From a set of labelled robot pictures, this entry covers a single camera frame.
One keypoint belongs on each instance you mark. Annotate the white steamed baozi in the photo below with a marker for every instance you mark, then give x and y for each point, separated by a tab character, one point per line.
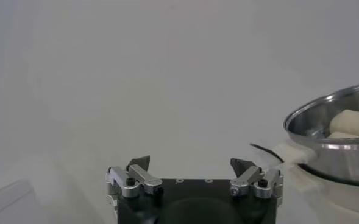
353	121

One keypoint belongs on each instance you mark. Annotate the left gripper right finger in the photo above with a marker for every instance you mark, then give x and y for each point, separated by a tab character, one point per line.
249	176

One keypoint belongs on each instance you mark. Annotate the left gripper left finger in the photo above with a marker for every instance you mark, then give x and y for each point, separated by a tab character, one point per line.
145	179

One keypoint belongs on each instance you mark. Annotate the stainless steel steamer basket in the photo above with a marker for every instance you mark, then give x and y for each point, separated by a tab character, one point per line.
343	161

